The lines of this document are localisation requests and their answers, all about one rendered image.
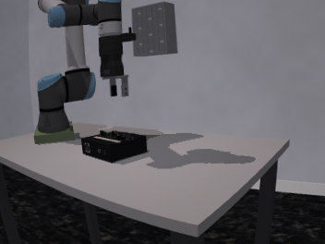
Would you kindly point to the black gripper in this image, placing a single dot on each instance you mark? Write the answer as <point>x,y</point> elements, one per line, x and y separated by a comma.
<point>110,51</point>

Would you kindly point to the black lighting desk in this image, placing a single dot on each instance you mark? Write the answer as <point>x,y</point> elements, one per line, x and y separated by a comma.
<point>114,146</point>

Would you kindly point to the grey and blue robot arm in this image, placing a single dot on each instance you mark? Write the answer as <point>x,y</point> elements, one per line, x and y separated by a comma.
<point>78,83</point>

